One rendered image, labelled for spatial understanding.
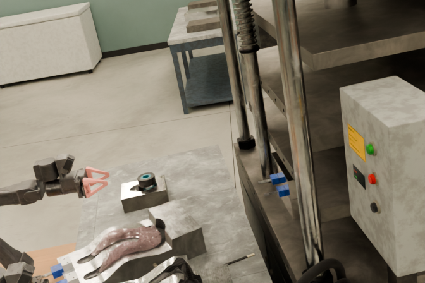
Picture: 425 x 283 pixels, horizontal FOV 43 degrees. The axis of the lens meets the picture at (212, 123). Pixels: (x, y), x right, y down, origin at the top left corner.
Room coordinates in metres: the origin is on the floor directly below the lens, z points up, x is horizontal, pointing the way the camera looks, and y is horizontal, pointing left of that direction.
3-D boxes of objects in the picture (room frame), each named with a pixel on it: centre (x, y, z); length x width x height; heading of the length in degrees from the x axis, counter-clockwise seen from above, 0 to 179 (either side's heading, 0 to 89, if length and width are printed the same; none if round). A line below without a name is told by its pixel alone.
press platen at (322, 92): (2.03, -0.61, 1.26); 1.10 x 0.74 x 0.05; 4
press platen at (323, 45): (2.03, -0.62, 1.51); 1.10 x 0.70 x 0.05; 4
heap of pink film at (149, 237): (1.71, 0.39, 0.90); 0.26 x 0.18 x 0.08; 111
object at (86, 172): (1.65, 0.42, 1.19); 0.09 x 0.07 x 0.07; 91
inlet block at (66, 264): (1.66, 0.66, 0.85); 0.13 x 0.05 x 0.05; 111
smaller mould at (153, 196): (2.17, 0.36, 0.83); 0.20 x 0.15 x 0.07; 94
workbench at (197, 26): (6.25, -0.13, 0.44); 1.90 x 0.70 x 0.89; 176
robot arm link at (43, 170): (1.63, 0.59, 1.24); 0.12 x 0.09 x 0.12; 91
